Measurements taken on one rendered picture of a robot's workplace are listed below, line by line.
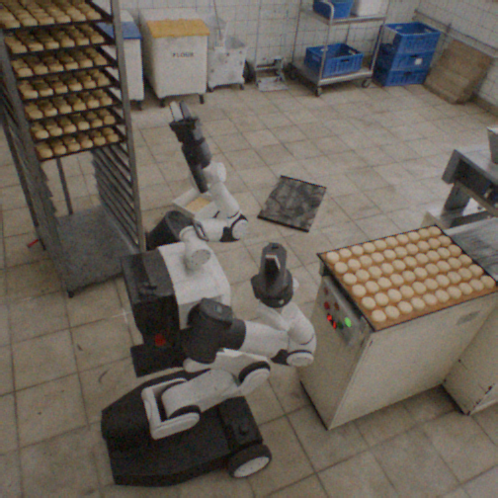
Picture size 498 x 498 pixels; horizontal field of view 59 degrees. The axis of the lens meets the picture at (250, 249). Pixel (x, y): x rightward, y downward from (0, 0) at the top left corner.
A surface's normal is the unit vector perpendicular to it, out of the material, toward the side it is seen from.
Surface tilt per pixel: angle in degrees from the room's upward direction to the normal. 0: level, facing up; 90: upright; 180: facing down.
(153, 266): 0
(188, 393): 6
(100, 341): 0
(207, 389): 20
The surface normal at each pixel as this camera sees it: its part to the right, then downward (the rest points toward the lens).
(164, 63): 0.32, 0.69
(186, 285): 0.08, -0.73
